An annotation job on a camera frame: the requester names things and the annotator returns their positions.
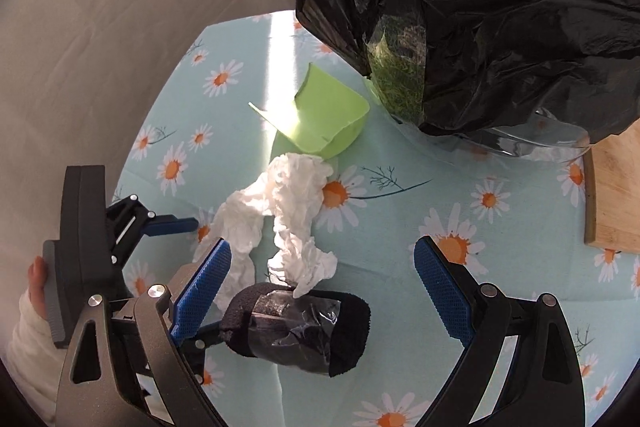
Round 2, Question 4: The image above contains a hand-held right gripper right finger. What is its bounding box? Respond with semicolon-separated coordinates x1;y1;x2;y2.
414;236;586;427

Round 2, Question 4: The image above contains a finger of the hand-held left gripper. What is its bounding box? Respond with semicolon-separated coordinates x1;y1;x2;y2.
144;216;199;239
172;324;228;354

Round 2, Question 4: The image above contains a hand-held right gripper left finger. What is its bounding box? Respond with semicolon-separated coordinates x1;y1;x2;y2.
55;237;233;427

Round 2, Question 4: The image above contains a black taped sock roll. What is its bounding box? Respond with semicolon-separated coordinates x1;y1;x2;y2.
218;283;372;378

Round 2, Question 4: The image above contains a bin with black liner bag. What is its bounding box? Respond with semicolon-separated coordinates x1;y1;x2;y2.
292;0;640;162

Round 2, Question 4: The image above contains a person's left forearm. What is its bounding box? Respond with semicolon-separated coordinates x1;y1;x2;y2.
5;292;68;425

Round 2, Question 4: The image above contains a person's left hand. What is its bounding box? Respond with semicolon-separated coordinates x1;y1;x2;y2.
27;256;52;324

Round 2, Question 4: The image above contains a floral blue tablecloth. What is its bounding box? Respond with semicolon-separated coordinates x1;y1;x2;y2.
115;9;640;427

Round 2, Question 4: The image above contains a crumpled white tissue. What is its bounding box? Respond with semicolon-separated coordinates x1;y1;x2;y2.
192;153;338;303

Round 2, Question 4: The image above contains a green paper cup piece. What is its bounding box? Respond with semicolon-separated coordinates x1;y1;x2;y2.
248;63;371;160

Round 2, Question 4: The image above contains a wooden cutting board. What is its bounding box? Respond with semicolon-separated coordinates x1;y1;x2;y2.
584;117;640;254

